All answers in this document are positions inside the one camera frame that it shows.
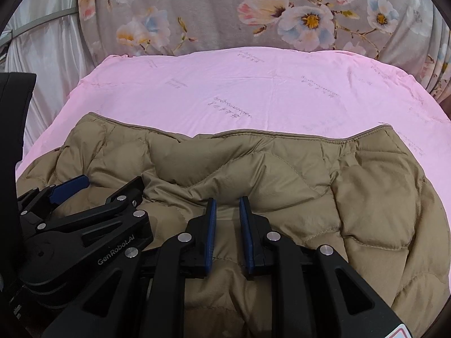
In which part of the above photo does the white satin curtain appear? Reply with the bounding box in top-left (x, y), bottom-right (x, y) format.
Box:
top-left (0, 0), bottom-right (96, 155)

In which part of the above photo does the grey floral blanket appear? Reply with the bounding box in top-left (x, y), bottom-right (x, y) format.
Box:
top-left (76, 0), bottom-right (451, 99)

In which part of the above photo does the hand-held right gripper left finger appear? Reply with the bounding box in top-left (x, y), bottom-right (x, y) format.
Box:
top-left (42, 197), bottom-right (217, 338)

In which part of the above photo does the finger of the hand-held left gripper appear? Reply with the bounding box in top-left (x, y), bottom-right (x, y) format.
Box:
top-left (21, 176), bottom-right (154, 291)
top-left (17, 175), bottom-right (90, 226)

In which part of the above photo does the grey metal rail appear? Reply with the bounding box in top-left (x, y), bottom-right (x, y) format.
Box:
top-left (7, 5), bottom-right (76, 37)

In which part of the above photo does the pink bed sheet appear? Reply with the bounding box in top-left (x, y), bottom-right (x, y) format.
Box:
top-left (16, 46), bottom-right (451, 180)

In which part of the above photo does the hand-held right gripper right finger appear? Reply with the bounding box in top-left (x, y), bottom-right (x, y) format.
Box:
top-left (239, 195), bottom-right (406, 338)

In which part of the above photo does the olive quilted jacket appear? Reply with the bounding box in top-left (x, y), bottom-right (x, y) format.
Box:
top-left (16, 112), bottom-right (451, 338)

